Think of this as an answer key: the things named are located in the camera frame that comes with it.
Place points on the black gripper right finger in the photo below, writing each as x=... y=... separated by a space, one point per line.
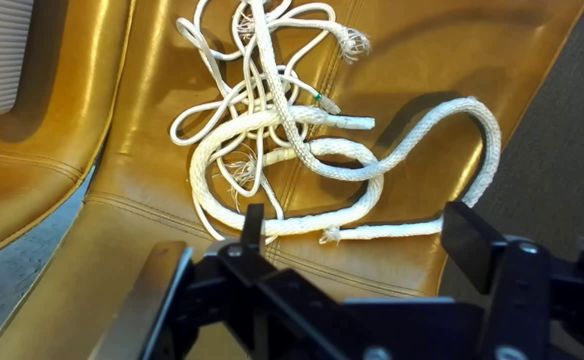
x=478 y=243

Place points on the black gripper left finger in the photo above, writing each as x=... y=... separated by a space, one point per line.
x=253 y=228

